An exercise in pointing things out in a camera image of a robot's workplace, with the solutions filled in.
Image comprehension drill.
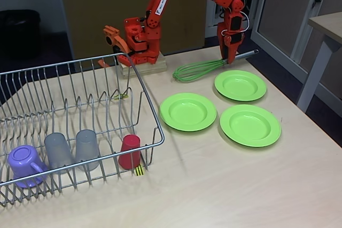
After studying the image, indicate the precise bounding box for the purple plastic mug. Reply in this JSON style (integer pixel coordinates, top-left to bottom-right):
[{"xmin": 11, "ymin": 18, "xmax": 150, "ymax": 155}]
[{"xmin": 7, "ymin": 144, "xmax": 49, "ymax": 188}]

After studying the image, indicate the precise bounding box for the wooden base block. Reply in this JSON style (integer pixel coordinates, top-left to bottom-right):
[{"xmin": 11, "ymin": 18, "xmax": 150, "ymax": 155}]
[{"xmin": 120, "ymin": 51, "xmax": 168, "ymax": 78}]

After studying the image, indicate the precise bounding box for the white cabinet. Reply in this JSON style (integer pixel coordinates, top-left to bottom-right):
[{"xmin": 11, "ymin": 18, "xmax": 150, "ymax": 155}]
[{"xmin": 204, "ymin": 0, "xmax": 342, "ymax": 98}]

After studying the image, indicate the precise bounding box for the green plastic plate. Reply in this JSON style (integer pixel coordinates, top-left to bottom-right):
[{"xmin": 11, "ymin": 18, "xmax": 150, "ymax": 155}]
[
  {"xmin": 214, "ymin": 69, "xmax": 268, "ymax": 103},
  {"xmin": 219, "ymin": 104, "xmax": 282, "ymax": 148},
  {"xmin": 159, "ymin": 93, "xmax": 217, "ymax": 132}
]

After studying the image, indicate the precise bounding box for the grey translucent plastic cup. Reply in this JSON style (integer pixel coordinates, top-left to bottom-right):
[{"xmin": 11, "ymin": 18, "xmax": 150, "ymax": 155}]
[
  {"xmin": 74, "ymin": 129, "xmax": 101, "ymax": 171},
  {"xmin": 44, "ymin": 132, "xmax": 74, "ymax": 174}
]

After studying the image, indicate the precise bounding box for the metal wire dish rack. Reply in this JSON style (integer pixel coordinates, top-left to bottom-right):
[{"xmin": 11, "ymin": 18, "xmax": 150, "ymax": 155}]
[{"xmin": 0, "ymin": 51, "xmax": 166, "ymax": 208}]

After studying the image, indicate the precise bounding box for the brown pin board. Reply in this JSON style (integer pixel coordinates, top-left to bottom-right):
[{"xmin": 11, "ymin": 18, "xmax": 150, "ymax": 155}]
[{"xmin": 56, "ymin": 0, "xmax": 209, "ymax": 60}]

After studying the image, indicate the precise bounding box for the green whisk with metal handle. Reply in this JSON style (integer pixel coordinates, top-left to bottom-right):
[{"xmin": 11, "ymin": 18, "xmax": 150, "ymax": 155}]
[{"xmin": 172, "ymin": 49, "xmax": 260, "ymax": 82}]

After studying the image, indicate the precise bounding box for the white wrist servo cable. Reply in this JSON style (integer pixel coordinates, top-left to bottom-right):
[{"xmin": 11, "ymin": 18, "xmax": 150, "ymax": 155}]
[{"xmin": 222, "ymin": 11, "xmax": 251, "ymax": 36}]

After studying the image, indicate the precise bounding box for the red plastic cup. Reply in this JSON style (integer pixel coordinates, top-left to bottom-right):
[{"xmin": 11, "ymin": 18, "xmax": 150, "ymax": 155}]
[{"xmin": 118, "ymin": 134, "xmax": 142, "ymax": 170}]

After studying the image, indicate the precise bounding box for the orange table clamp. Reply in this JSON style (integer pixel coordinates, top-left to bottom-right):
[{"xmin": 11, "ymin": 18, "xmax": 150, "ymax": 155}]
[{"xmin": 97, "ymin": 25, "xmax": 134, "ymax": 68}]

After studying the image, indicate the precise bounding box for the beige side table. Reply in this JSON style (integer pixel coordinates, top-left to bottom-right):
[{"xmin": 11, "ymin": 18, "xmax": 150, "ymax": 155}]
[{"xmin": 296, "ymin": 11, "xmax": 342, "ymax": 113}]

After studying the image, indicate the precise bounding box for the black trash bin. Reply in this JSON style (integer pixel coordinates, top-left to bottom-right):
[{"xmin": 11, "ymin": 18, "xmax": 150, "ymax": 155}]
[{"xmin": 0, "ymin": 9, "xmax": 41, "ymax": 59}]

